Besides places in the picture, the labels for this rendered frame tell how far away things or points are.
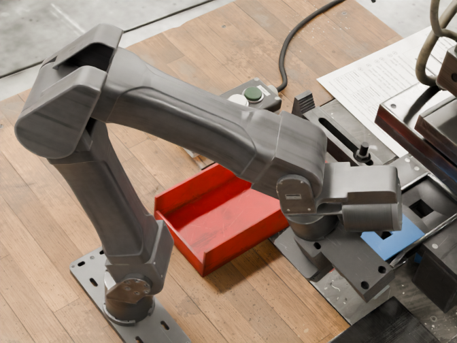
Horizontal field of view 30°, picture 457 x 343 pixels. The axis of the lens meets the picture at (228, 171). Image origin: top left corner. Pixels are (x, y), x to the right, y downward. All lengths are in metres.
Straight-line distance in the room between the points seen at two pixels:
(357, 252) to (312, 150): 0.14
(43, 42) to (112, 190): 1.99
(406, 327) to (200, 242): 0.31
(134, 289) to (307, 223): 0.25
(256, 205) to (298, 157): 0.44
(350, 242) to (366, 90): 0.58
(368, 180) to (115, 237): 0.30
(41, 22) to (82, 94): 2.18
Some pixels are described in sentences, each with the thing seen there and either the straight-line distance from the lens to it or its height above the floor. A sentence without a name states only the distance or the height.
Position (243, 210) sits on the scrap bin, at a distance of 1.27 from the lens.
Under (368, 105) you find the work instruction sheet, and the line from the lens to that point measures 1.46.
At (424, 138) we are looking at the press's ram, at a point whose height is 1.14.
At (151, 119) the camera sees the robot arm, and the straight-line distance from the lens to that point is 0.83.
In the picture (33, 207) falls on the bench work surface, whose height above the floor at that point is 0.90.
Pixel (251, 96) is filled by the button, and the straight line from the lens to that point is 1.38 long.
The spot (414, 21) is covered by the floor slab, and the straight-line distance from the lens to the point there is 3.16.
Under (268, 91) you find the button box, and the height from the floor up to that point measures 0.93.
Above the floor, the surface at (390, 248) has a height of 0.99.
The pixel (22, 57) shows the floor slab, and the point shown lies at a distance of 2.85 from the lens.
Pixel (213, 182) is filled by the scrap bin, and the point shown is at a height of 0.92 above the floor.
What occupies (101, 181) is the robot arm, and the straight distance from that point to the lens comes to 0.92.
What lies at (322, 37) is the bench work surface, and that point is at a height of 0.90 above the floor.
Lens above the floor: 1.90
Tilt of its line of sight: 49 degrees down
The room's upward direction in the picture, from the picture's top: 7 degrees clockwise
